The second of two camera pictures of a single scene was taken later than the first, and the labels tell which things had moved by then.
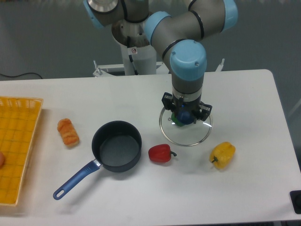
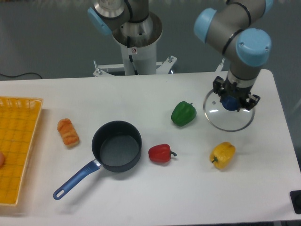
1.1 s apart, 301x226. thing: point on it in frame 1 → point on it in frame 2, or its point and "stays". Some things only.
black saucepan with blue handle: (116, 145) stays
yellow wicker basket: (19, 116) stays
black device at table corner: (295, 197) stays
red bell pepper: (161, 153) stays
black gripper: (171, 101) → (241, 94)
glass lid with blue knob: (189, 135) → (224, 115)
